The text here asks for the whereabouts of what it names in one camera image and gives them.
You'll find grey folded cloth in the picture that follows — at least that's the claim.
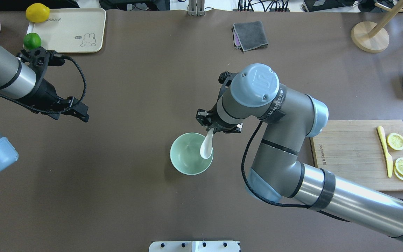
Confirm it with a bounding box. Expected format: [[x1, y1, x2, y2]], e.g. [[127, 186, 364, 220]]
[[232, 21, 269, 52]]

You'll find green lime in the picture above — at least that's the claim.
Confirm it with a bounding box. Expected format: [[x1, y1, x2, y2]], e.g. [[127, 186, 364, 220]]
[[23, 33, 42, 50]]

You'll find yellow lemon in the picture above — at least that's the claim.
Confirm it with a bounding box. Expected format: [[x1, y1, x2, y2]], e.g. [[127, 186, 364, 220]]
[[25, 3, 51, 23]]

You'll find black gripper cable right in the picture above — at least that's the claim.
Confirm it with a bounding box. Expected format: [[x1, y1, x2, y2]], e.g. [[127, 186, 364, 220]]
[[241, 121, 351, 223]]

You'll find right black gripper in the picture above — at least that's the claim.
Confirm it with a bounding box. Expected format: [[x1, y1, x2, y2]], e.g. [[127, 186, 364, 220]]
[[196, 108, 243, 134]]

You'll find bamboo cutting board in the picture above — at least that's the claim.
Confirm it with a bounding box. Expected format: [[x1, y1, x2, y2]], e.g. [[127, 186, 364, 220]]
[[310, 120, 403, 191]]

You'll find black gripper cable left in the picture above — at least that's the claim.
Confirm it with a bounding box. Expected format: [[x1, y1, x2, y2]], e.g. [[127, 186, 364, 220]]
[[0, 55, 87, 115]]

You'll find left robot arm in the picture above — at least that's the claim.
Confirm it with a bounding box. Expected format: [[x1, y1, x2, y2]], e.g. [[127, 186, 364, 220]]
[[0, 46, 89, 172]]

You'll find light green bowl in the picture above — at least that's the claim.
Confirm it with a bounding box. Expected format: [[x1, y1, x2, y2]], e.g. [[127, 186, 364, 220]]
[[170, 133, 214, 175]]

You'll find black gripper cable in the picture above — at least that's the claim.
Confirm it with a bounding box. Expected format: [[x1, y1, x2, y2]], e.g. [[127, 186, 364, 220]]
[[0, 55, 87, 115], [241, 121, 351, 223]]

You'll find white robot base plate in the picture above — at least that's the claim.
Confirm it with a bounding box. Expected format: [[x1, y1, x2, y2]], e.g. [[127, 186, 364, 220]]
[[148, 240, 241, 252]]

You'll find beige rabbit tray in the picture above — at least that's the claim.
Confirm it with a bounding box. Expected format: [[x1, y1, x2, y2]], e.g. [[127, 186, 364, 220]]
[[27, 8, 107, 53]]

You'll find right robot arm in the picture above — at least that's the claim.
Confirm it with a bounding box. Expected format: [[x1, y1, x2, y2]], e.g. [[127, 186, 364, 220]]
[[196, 63, 403, 242]]

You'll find yellow plastic knife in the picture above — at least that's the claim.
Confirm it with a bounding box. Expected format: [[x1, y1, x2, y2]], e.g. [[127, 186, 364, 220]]
[[376, 126, 393, 178]]

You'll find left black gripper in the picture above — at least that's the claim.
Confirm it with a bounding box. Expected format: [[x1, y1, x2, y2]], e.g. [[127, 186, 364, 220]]
[[17, 79, 90, 123]]

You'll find upper lemon slice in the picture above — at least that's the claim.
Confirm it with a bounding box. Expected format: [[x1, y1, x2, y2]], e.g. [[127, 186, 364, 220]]
[[386, 133, 403, 151]]

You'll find white ceramic spoon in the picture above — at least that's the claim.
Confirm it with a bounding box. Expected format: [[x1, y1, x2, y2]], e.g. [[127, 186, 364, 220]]
[[199, 127, 214, 159]]

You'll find aluminium profile post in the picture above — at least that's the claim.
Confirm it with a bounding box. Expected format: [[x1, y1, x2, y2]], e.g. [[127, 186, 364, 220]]
[[188, 0, 206, 16]]

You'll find wooden mug tree stand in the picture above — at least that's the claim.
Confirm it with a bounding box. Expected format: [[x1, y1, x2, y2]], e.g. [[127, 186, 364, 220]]
[[351, 0, 403, 53]]

